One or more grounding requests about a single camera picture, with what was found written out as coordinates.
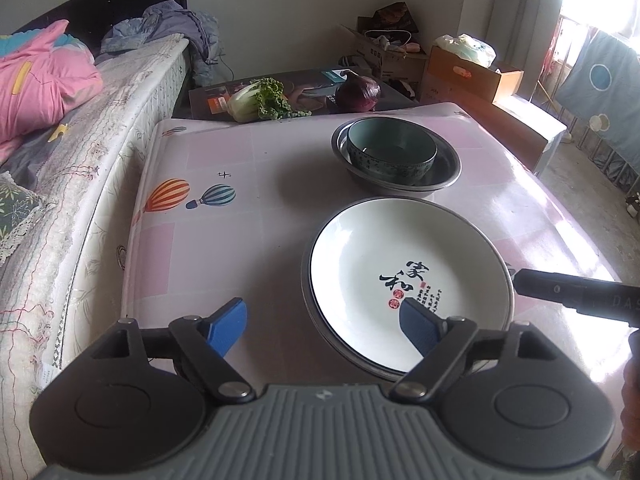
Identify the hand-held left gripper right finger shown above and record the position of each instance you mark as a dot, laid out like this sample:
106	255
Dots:
422	327

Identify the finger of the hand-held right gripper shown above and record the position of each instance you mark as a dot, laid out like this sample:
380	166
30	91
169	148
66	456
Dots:
550	285

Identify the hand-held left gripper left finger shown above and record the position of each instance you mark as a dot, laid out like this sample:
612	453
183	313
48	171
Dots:
227	327

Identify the large steel basin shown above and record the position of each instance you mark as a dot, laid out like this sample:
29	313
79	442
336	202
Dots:
334	352

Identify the medium steel basin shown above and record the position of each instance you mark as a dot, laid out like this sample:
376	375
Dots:
305	275

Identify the dark ceramic bowl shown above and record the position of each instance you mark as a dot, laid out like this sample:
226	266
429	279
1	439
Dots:
395	160

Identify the person's right forearm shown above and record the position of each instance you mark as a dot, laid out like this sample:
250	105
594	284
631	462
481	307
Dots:
632	400

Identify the pink balloon print tablecloth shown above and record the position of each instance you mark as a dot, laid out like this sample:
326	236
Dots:
240	240

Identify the low wooden cabinet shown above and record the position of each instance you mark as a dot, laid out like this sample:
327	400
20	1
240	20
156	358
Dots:
525	125

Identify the blue towel with circles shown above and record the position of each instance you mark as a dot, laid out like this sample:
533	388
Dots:
605	110

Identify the white quilted mattress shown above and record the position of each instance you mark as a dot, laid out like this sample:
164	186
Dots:
90	185

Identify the orange cardboard box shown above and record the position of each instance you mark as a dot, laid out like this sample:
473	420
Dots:
465	80

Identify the napa cabbage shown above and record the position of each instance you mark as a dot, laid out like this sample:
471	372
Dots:
255	102

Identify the red hanging cloth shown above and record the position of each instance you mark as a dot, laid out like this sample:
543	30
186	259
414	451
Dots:
556	45

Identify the purple cabbage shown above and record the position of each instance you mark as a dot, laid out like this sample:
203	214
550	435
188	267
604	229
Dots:
357	94

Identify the green floral pillow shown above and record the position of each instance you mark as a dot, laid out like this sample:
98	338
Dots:
15	210

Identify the white plastic bag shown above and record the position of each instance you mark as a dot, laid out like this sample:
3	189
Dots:
465	50

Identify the grey bed sheet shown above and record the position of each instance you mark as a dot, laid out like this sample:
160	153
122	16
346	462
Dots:
35	155

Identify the open brown cardboard box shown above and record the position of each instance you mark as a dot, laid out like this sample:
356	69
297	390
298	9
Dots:
395	62

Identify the grey clothing heap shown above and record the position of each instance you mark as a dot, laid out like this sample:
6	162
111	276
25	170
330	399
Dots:
165	30

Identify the pink quilt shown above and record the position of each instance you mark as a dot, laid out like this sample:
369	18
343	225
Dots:
45	75

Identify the dark printed bag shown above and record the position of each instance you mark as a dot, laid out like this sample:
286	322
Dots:
390	17

